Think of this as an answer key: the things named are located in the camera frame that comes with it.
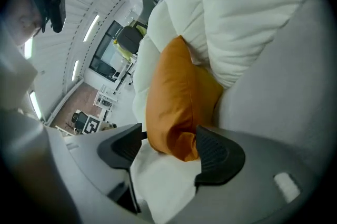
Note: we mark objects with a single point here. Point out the dark upholstered chair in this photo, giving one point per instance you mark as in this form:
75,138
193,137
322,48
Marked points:
129,38

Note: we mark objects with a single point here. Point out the white beanbag chair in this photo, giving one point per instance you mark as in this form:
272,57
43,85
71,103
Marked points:
237,20

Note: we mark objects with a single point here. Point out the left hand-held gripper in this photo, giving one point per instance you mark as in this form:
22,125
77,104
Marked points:
92,125

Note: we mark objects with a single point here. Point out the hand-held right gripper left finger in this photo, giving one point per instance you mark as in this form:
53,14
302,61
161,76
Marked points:
89,162

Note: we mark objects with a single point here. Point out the ceiling light strip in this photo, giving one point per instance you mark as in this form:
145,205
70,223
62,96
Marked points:
75,70
35,105
91,28

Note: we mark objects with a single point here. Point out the black office chair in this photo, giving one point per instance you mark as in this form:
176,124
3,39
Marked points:
79,118

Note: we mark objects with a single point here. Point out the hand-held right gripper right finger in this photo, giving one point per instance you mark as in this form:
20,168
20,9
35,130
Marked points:
258,186

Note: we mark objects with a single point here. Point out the orange cushion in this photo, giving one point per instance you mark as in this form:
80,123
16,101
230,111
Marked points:
179,101

